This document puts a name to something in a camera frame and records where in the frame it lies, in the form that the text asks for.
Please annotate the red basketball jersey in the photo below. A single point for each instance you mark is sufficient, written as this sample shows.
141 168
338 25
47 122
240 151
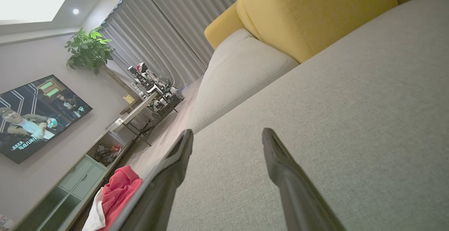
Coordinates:
119 192

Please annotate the dark clutter in cabinet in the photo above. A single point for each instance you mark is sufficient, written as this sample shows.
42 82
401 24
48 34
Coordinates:
107 154

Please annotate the black white wheeled robot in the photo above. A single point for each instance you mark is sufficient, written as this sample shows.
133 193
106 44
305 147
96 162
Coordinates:
158 90

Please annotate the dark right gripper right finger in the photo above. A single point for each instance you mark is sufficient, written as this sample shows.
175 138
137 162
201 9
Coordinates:
294 196

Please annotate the white side table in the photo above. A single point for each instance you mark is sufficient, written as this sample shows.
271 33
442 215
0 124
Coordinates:
135 111

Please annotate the round ceiling spotlight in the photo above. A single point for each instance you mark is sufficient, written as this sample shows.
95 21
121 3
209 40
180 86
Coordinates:
75 11

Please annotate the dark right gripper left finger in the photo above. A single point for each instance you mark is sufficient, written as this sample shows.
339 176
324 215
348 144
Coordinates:
165 189

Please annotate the yellow sofa cushion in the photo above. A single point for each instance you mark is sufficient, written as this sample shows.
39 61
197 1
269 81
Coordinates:
298 10

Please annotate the wall television screen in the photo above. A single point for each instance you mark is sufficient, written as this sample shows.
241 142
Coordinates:
35 119

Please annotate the green potted plant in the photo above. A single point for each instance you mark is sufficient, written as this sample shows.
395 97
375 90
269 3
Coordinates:
87 48

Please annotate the yellow cup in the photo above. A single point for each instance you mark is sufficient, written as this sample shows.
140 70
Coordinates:
128 99

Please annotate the grey fabric sofa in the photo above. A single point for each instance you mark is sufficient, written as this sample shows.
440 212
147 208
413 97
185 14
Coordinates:
350 101

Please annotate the grey pleated curtain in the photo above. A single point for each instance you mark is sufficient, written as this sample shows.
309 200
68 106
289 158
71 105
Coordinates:
165 31

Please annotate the pale green TV cabinet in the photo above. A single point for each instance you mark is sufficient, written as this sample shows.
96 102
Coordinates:
79 178

